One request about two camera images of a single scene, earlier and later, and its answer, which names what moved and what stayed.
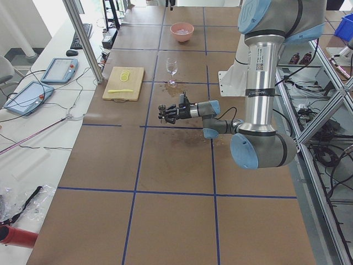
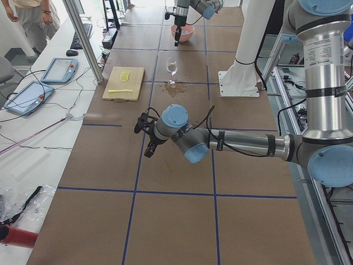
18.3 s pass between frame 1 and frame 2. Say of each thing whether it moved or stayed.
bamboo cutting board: stayed
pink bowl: stayed
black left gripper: moved
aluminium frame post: stayed
